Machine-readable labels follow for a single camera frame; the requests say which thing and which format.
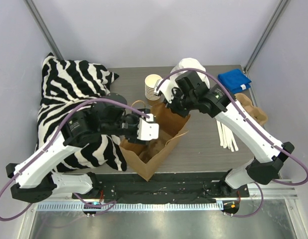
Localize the brown paper bag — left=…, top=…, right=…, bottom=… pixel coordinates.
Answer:
left=120, top=103, right=190, bottom=181

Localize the brown pulp cup carrier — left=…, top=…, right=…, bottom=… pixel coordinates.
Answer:
left=139, top=139, right=172, bottom=163

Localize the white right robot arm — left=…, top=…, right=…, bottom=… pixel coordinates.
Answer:
left=155, top=71, right=295, bottom=197

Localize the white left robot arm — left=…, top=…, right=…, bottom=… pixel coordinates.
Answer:
left=6, top=94, right=159, bottom=203

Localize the white bucket hat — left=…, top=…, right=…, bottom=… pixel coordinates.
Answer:
left=169, top=58, right=210, bottom=89

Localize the stack of paper cups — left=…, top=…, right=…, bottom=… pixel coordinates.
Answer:
left=145, top=74, right=161, bottom=106

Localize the blue folded cloth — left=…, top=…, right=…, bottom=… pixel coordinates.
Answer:
left=218, top=69, right=251, bottom=94

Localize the zebra striped pillow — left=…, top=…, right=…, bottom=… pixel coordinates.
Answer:
left=35, top=53, right=127, bottom=173

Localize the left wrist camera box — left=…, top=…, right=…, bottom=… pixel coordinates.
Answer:
left=137, top=114, right=159, bottom=141

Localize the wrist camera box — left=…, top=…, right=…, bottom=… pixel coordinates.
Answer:
left=137, top=114, right=159, bottom=141
left=154, top=79, right=174, bottom=103

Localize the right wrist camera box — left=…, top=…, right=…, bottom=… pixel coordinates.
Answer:
left=154, top=79, right=174, bottom=103

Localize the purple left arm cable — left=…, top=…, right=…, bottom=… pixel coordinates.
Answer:
left=0, top=97, right=154, bottom=221

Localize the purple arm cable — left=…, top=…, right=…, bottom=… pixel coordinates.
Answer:
left=0, top=97, right=154, bottom=221
left=155, top=68, right=308, bottom=217

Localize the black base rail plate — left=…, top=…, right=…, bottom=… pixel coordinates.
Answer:
left=81, top=172, right=249, bottom=204

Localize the slotted cable duct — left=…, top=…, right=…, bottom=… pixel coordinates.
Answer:
left=36, top=201, right=223, bottom=212

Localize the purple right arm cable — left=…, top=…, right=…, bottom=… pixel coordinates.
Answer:
left=155, top=68, right=308, bottom=217

